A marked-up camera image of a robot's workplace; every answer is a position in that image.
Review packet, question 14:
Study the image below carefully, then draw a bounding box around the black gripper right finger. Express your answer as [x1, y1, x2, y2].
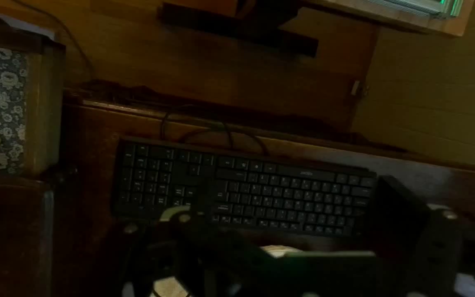
[366, 177, 463, 297]

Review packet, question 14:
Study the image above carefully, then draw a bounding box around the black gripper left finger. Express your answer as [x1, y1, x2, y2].
[117, 207, 232, 297]

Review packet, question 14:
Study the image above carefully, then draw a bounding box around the small drawer with patterned lining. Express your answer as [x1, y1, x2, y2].
[0, 25, 64, 177]

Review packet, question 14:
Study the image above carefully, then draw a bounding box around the black computer keyboard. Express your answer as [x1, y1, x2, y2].
[112, 139, 377, 238]

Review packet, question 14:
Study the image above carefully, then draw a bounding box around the dark wooden desk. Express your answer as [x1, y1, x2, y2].
[0, 85, 475, 297]

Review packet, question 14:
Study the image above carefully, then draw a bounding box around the black metal stand base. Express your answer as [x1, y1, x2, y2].
[158, 0, 318, 56]

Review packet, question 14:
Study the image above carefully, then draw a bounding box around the black keyboard cable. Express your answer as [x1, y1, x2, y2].
[158, 109, 272, 159]

